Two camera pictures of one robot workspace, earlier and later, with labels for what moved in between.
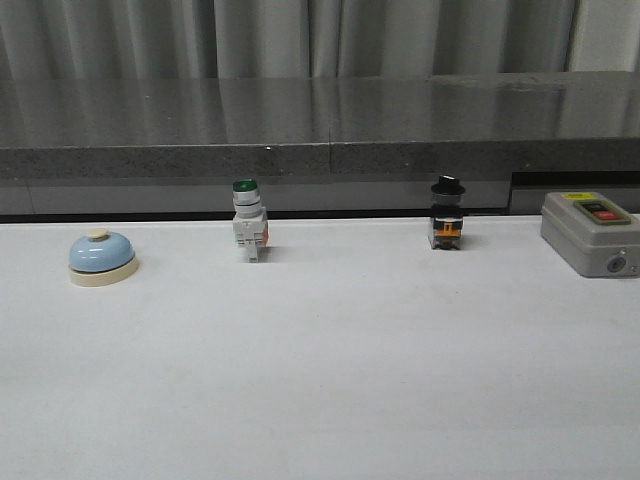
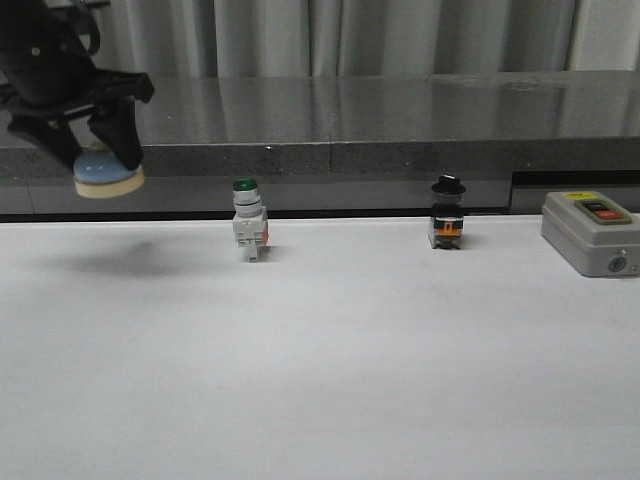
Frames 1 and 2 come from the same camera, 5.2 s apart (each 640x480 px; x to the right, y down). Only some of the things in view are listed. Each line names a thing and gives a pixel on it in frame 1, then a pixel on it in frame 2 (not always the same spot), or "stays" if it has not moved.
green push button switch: x=250 y=218 stays
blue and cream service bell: x=102 y=259 to x=99 y=174
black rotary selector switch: x=447 y=216 stays
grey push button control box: x=592 y=234 stays
